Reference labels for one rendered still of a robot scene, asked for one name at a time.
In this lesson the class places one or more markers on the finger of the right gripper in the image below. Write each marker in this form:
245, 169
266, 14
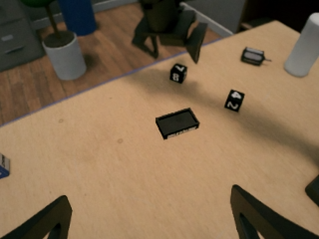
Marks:
195, 52
140, 41

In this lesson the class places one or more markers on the white bottle with blue cap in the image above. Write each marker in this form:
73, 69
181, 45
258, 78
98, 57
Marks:
306, 50

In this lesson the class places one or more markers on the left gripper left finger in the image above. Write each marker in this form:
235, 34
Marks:
54, 219

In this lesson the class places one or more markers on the small white and blue box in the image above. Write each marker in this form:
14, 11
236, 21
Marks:
4, 166

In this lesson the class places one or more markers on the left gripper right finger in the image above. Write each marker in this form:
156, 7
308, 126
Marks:
252, 215

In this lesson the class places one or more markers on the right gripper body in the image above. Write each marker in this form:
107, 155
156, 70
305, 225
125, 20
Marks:
169, 20

